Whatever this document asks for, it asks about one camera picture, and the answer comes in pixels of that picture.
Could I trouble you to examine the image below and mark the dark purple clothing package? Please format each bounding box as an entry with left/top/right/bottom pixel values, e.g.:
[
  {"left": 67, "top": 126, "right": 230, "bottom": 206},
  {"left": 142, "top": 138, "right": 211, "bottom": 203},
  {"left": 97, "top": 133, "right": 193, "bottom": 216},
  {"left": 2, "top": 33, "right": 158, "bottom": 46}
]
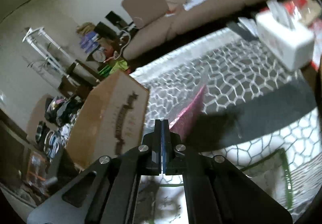
[{"left": 165, "top": 83, "right": 238, "bottom": 143}]

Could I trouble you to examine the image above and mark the large cardboard box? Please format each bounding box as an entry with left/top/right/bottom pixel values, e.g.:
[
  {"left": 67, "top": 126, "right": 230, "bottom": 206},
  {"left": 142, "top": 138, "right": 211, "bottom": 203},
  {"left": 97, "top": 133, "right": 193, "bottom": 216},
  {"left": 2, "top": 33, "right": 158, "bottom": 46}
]
[{"left": 66, "top": 71, "right": 149, "bottom": 169}]

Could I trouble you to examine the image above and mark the green bag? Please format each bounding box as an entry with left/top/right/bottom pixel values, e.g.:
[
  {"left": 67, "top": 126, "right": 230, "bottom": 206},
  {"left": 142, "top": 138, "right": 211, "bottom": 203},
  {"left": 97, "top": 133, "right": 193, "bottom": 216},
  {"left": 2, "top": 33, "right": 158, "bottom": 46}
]
[{"left": 98, "top": 60, "right": 129, "bottom": 77}]

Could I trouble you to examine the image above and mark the blue boxes stack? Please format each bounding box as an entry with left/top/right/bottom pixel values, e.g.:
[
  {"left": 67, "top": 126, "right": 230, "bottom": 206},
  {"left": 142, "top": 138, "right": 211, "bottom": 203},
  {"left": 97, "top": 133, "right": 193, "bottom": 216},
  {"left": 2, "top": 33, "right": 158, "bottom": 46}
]
[{"left": 80, "top": 31, "right": 100, "bottom": 54}]

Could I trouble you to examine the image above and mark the black speaker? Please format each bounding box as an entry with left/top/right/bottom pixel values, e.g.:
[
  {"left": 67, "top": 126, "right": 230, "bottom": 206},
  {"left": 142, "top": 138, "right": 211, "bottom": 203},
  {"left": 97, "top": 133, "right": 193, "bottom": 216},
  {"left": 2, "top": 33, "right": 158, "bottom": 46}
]
[{"left": 105, "top": 11, "right": 127, "bottom": 29}]

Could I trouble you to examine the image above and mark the white tissue box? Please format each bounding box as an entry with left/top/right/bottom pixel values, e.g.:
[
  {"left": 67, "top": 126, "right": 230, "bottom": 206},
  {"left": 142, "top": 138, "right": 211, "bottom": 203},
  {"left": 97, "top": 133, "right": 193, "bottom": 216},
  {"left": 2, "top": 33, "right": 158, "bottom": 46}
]
[{"left": 255, "top": 0, "right": 314, "bottom": 71}]

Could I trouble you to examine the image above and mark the white paper on sofa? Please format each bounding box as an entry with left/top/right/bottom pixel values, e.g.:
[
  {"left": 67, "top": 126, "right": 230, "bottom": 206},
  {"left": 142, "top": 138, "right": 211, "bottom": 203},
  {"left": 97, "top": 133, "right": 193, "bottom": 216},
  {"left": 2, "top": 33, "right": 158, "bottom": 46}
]
[{"left": 183, "top": 0, "right": 207, "bottom": 11}]

